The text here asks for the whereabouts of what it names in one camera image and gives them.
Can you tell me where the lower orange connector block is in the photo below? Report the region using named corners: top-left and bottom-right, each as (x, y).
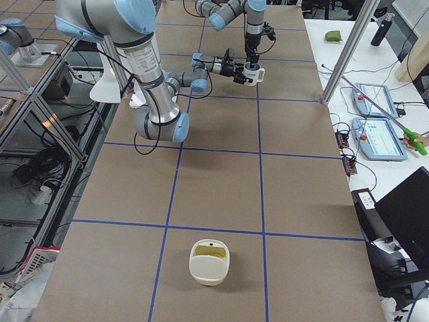
top-left (341, 154), bottom-right (357, 177)

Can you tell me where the white plastic mug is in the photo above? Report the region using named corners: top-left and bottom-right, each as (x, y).
top-left (243, 62), bottom-right (265, 87)

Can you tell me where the black water bottle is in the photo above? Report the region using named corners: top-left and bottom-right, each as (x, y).
top-left (370, 13), bottom-right (395, 47)

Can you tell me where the person hand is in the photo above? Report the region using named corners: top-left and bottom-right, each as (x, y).
top-left (404, 134), bottom-right (429, 150)

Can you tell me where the lower teach pendant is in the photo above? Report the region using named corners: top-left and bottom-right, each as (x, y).
top-left (351, 117), bottom-right (408, 162)

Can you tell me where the aluminium frame post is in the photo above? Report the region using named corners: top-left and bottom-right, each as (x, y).
top-left (320, 0), bottom-right (380, 105)

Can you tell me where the green lemon slice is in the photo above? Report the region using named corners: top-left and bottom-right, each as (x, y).
top-left (194, 245), bottom-right (227, 258)

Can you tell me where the black laptop monitor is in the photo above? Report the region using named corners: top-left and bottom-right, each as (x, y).
top-left (375, 166), bottom-right (428, 268)

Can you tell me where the cream plastic basket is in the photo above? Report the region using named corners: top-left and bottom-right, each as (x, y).
top-left (188, 239), bottom-right (230, 286)

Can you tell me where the green cloth pad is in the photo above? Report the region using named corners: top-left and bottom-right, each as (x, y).
top-left (324, 30), bottom-right (343, 42)

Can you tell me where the green handled reacher stick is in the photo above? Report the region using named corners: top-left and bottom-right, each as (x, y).
top-left (341, 76), bottom-right (428, 156)

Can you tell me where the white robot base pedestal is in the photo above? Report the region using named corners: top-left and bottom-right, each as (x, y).
top-left (88, 53), bottom-right (148, 110)

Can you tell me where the orange connector block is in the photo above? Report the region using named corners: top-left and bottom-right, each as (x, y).
top-left (335, 131), bottom-right (349, 149)
top-left (341, 154), bottom-right (357, 177)

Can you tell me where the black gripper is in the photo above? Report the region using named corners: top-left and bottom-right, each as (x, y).
top-left (219, 48), bottom-right (253, 85)
top-left (244, 21), bottom-right (275, 70)

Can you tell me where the teach pendant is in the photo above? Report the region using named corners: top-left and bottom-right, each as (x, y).
top-left (351, 117), bottom-right (408, 162)
top-left (351, 83), bottom-right (399, 119)

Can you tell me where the black power adapter box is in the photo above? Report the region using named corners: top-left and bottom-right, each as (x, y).
top-left (42, 63), bottom-right (73, 100)

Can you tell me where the upper teach pendant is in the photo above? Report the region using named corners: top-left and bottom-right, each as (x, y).
top-left (351, 83), bottom-right (399, 119)

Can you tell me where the upper orange connector block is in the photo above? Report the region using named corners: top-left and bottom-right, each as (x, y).
top-left (335, 131), bottom-right (349, 149)

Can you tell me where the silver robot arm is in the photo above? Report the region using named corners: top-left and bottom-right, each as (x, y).
top-left (55, 1), bottom-right (216, 142)
top-left (195, 0), bottom-right (276, 67)

